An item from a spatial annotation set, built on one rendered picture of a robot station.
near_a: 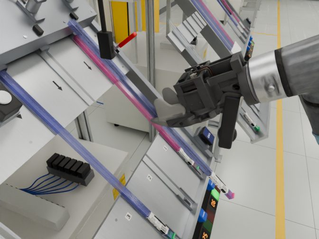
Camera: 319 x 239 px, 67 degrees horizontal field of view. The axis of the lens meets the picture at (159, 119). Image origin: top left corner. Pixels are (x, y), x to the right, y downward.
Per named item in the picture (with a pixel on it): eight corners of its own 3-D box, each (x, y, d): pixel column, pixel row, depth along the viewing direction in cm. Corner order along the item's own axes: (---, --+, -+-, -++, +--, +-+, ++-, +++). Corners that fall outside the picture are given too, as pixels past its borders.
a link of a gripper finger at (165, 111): (140, 101, 49) (179, 87, 44) (154, 124, 51) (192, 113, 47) (134, 109, 47) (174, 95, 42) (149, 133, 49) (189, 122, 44)
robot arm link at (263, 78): (287, 83, 41) (289, 108, 35) (259, 91, 43) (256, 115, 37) (274, 42, 38) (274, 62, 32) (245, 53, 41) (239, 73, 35)
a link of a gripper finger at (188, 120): (170, 111, 48) (210, 98, 44) (173, 118, 49) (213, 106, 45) (162, 124, 45) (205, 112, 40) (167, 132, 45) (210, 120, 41)
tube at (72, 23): (229, 195, 57) (233, 193, 56) (229, 199, 56) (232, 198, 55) (71, 22, 46) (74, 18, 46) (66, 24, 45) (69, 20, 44)
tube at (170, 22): (256, 128, 90) (258, 127, 90) (256, 131, 89) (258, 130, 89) (167, 20, 80) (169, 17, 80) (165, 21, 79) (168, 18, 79)
